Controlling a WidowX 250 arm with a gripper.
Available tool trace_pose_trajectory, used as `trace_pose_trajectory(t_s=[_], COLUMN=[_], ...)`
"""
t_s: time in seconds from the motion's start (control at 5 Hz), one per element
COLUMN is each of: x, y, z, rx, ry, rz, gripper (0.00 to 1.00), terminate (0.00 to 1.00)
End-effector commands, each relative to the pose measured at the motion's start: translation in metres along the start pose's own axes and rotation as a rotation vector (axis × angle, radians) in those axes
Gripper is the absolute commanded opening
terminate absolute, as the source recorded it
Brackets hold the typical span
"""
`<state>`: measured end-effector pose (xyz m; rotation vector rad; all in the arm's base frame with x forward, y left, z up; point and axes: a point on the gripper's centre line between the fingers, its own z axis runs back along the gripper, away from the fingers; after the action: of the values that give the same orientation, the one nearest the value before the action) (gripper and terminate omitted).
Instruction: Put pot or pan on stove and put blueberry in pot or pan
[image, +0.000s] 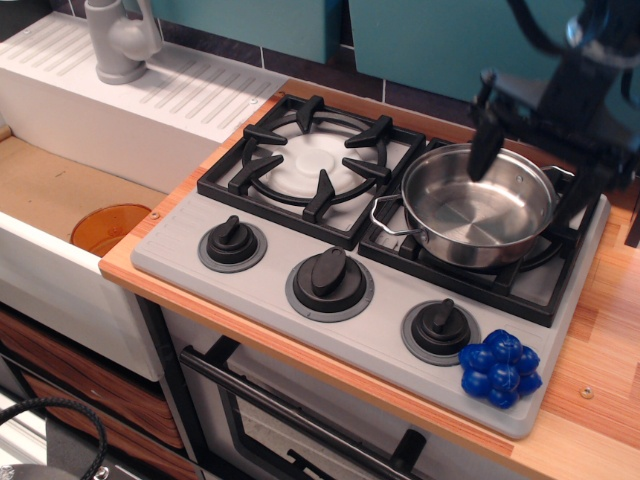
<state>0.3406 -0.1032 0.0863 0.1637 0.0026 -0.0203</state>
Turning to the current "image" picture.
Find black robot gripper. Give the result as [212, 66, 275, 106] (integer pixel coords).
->
[467, 65, 639, 229]

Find stainless steel pot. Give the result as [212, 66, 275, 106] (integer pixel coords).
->
[370, 144, 560, 270]

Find blue toy blueberry cluster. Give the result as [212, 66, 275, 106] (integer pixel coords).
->
[458, 329, 543, 409]

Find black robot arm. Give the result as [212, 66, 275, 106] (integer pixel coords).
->
[467, 1, 639, 226]

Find black right stove knob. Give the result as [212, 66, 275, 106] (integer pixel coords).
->
[401, 298, 481, 367]

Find black stove knob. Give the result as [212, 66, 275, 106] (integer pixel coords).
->
[401, 298, 481, 367]
[285, 247, 375, 323]
[198, 215, 268, 274]

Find grey toy stove top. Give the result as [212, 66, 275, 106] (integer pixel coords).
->
[129, 89, 612, 441]

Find black middle stove knob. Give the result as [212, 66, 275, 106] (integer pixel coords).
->
[285, 247, 375, 323]

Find black left stove knob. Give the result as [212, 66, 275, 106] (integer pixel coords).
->
[198, 215, 268, 274]

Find black right burner grate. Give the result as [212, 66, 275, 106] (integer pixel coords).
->
[358, 139, 598, 327]

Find black burner grate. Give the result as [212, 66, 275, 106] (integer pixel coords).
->
[197, 95, 426, 250]
[358, 139, 598, 327]

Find black left burner grate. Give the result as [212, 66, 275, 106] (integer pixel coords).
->
[197, 95, 426, 250]

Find grey toy faucet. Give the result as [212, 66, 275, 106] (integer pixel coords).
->
[84, 0, 163, 85]

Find orange plastic plate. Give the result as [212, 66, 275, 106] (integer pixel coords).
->
[70, 203, 151, 257]

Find white toy sink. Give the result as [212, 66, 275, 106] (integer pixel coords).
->
[1, 13, 285, 381]

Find wooden drawer fronts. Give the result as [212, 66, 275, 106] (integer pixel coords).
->
[1, 305, 198, 479]

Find oven door with black handle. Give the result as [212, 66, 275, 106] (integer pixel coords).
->
[178, 335, 436, 480]

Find black braided cable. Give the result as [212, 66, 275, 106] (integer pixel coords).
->
[0, 397, 109, 480]

